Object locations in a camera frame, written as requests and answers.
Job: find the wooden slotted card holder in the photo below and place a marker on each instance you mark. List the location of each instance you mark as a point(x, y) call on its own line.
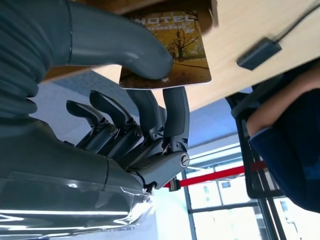
point(208, 13)

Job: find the black external drive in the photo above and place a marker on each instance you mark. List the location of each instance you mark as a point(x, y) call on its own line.
point(257, 53)

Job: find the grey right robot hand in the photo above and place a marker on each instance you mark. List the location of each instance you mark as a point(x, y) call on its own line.
point(62, 179)

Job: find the chrome stanchion post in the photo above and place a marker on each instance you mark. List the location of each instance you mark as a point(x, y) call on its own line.
point(174, 184)

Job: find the person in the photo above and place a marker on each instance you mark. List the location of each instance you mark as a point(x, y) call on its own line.
point(287, 155)

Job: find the black mesh office chair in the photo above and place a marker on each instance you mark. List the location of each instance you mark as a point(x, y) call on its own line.
point(244, 149)

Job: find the red barrier belt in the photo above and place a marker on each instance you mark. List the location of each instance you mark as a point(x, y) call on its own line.
point(212, 175)

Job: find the dark window frame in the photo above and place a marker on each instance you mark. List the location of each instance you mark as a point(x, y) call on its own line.
point(186, 198)

